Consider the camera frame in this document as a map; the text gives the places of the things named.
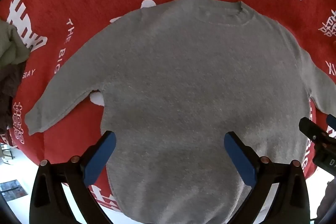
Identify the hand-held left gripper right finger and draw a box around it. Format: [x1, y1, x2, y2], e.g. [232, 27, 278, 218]
[224, 131, 310, 224]

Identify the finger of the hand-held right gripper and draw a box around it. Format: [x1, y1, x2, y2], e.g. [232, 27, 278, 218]
[327, 114, 336, 131]
[299, 117, 336, 147]

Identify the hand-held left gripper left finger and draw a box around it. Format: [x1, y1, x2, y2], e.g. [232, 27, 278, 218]
[29, 130, 117, 224]

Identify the grey knit sweater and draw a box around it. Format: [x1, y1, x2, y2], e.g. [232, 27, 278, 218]
[24, 0, 336, 224]

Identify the person's right forearm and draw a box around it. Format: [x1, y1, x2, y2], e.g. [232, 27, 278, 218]
[316, 181, 336, 224]

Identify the dark brown cloth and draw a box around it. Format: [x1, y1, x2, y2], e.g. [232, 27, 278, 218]
[0, 63, 27, 132]

